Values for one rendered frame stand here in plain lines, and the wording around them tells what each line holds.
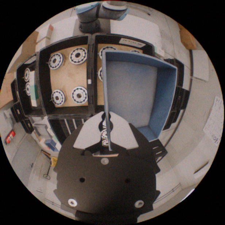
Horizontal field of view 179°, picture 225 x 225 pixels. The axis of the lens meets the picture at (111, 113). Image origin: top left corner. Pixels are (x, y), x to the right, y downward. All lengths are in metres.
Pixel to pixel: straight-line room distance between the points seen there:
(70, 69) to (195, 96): 3.14
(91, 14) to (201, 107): 3.07
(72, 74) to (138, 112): 0.38
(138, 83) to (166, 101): 0.08
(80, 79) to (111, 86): 0.28
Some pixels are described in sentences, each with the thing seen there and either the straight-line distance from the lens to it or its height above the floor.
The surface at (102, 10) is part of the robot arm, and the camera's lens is 0.48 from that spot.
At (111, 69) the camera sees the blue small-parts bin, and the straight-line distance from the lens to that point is 0.17.
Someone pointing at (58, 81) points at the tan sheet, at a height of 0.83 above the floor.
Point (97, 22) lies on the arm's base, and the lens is 0.59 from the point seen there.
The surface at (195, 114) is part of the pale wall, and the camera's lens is 3.07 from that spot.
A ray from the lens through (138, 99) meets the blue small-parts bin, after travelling 0.20.
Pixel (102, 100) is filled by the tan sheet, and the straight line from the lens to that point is 0.43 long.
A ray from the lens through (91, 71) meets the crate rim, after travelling 0.31.
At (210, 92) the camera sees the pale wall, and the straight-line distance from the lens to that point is 2.95.
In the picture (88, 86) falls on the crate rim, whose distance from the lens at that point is 0.32.
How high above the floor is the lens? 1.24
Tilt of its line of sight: 60 degrees down
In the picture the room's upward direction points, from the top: 165 degrees clockwise
